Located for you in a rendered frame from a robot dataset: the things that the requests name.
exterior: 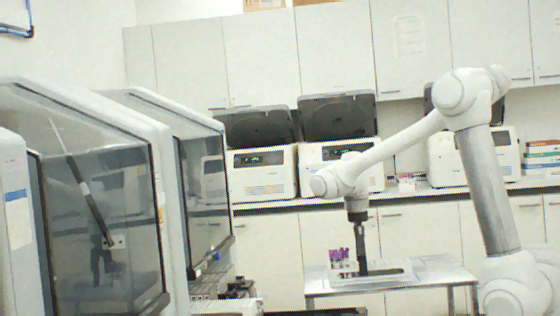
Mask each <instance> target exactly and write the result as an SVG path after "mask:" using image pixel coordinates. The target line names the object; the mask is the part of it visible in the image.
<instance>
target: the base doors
mask: <svg viewBox="0 0 560 316"><path fill-rule="evenodd" d="M508 199H509V202H510V206H511V209H512V213H513V215H514V223H515V226H516V229H517V232H518V236H519V239H520V242H521V244H522V243H546V244H549V245H550V246H551V247H552V248H555V251H556V252H557V254H558V255H559V256H560V205H549V202H552V203H558V202H560V194H556V195H545V196H543V199H542V196H530V197H518V198H508ZM536 203H537V204H540V206H538V207H519V205H535V204H536ZM458 207H459V213H458ZM543 207H544V211H543ZM347 212H348V211H346V210H338V211H325V212H311V213H299V217H298V214H288V215H265V216H253V217H242V218H233V219H234V226H240V225H243V224H244V225H245V227H240V228H235V236H236V247H237V264H238V274H239V276H243V275H245V280H253V281H256V290H257V291H262V296H264V295H267V296H268V297H267V299H266V300H265V302H264V304H263V306H264V307H263V309H264V312H277V311H294V310H306V304H305V299H304V274H303V270H304V266H305V265H314V264H330V259H329V255H328V250H329V249H332V250H334V249H337V251H338V255H339V250H338V249H339V248H340V247H344V248H343V249H344V250H345V247H349V248H350V249H349V256H350V257H349V260H350V262H357V258H356V247H355V245H356V244H355V237H354V231H353V226H354V225H353V224H354V223H349V222H348V219H347ZM367 212H368V216H370V215H372V216H374V218H368V221H367V222H363V223H362V226H363V225H364V227H365V231H364V232H365V247H366V254H367V260H378V259H381V254H382V259H389V258H400V257H410V256H432V255H442V254H450V255H451V256H453V257H454V258H456V259H457V261H458V262H459V263H460V264H462V265H463V263H464V266H465V268H466V269H467V270H469V271H470V272H472V273H473V275H474V276H475V277H476V278H477V279H478V280H480V281H481V272H480V264H481V261H482V259H483V257H484V256H486V252H485V249H484V246H483V242H482V239H481V232H480V229H479V225H478V222H477V218H476V215H475V212H474V208H473V201H472V200H468V201H458V202H445V203H432V204H421V205H408V206H397V207H377V211H376V208H369V209H367ZM377 212H378V222H377ZM399 213H400V214H402V215H400V216H388V217H382V215H398V214H399ZM459 217H460V223H459ZM544 220H545V223H544ZM299 221H300V227H299ZM378 223H379V231H378ZM382 223H385V225H382ZM372 224H375V227H372ZM348 225H349V229H340V230H332V227H338V226H348ZM460 229H461V235H460ZM251 231H266V233H251ZM300 231H301V236H300ZM545 231H546V235H545ZM379 232H380V242H379ZM301 240H302V246H301ZM461 240H462V246H461ZM380 243H381V253H380ZM462 251H463V257H462ZM302 260H303V264H302ZM453 288H454V299H455V310H456V315H466V314H471V304H470V294H469V286H464V287H453ZM384 295H385V304H386V315H387V316H449V310H448V298H447V288H431V289H419V290H408V291H398V292H386V293H384V294H383V293H375V294H365V295H353V296H332V297H320V298H314V303H315V309H327V308H344V307H361V306H366V309H368V316H386V315H385V304H384ZM465 296H466V302H465ZM466 308H467V313H466Z"/></svg>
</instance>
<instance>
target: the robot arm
mask: <svg viewBox="0 0 560 316"><path fill-rule="evenodd" d="M511 82H512V79H511V77H510V76H509V74H508V73H507V71H506V68H504V67H503V66H501V65H498V64H496V65H490V66H487V67H485V68H483V69H473V68H457V69H450V70H448V71H446V72H444V73H443V74H441V75H440V77H438V78H437V79H436V81H435V82H434V84H433V85H432V103H433V105H434V107H435V109H433V110H432V112H431V113H430V114H429V115H427V116H426V117H424V118H423V119H422V120H420V121H419V122H417V123H416V124H415V125H413V126H410V127H408V128H407V129H405V130H403V131H402V132H400V133H399V134H395V135H394V136H392V137H391V138H389V139H387V140H385V141H384V142H381V143H379V144H377V145H376V146H375V147H373V148H371V149H369V150H367V151H365V152H363V153H359V152H347V153H344V154H343V155H342V158H341V159H340V160H338V161H336V162H335V163H333V164H331V165H329V166H325V167H324V168H323V169H321V170H318V172H316V173H315V174H313V176H312V177H311V179H310V189H311V191H312V192H313V193H314V195H315V196H316V197H317V198H318V199H326V200H331V199H339V198H342V197H343V199H344V209H345V210H346V211H348V212H347V219H348V222H349V223H354V224H353V225H354V226H353V231H354V237H355V244H356V245H355V247H356V258H357V262H359V276H366V275H368V274H367V254H366V247H365V232H364V231H365V227H364V225H363V226H362V223H363V222H367V221H368V212H367V209H369V206H368V204H369V203H368V202H369V199H368V197H369V196H368V188H369V173H368V168H369V167H371V166H375V165H376V164H377V163H379V162H381V161H383V160H384V159H386V158H390V157H392V156H393V155H395V154H397V153H399V152H400V151H402V150H407V149H408V148H410V147H412V146H413V145H415V144H416V143H418V142H422V141H424V140H425V139H427V138H429V137H430V136H432V135H433V134H437V133H439V132H440V131H442V130H444V129H446V128H448V129H449V131H450V132H451V133H452V132H454V134H455V137H456V141H457V148H458V150H459V154H460V158H461V161H462V165H463V167H464V171H465V178H466V182H467V184H468V188H469V191H470V195H471V199H472V201H473V208H474V212H475V215H476V218H477V222H478V225H479V229H480V232H481V239H482V242H483V246H484V249H485V252H486V256H484V257H483V259H482V261H481V264H480V272H481V297H480V298H481V308H482V310H483V313H484V314H485V315H486V316H560V256H559V255H558V254H557V252H556V251H555V248H552V247H551V246H550V245H549V244H546V243H522V244H521V242H520V239H519V236H518V232H517V229H516V226H515V223H514V215H513V213H512V209H511V206H510V202H509V199H508V196H507V192H506V186H505V182H504V179H503V175H502V173H501V169H500V166H499V162H498V159H497V152H496V149H495V146H494V142H493V139H492V135H491V133H490V129H489V122H490V119H491V105H492V104H493V103H494V102H496V101H498V100H499V99H500V98H501V97H502V96H503V95H504V94H505V93H506V91H507V90H508V88H509V87H510V85H511Z"/></svg>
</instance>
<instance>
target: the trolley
mask: <svg viewBox="0 0 560 316"><path fill-rule="evenodd" d="M408 259H409V260H410V262H411V263H412V272H413V280H407V281H390V282H379V283H368V284H357V285H346V286H341V287H329V279H328V269H327V264H314V265H305V266H304V299H305V304H306V310H310V309H315V303H314V298H320V297H332V296H353V295H365V294H375V293H386V292H398V291H408V290H419V289H431V288H447V298H448V310H449V316H456V310H455V299H454V288H453V287H464V286H469V294H470V304H471V316H480V309H479V297H478V289H481V281H480V280H478V279H477V278H476V277H475V276H474V275H473V273H472V272H470V271H469V270H467V269H466V268H465V266H464V265H462V264H460V263H459V262H458V261H457V259H456V258H454V257H453V256H451V255H450V254H442V255H432V256H410V257H408Z"/></svg>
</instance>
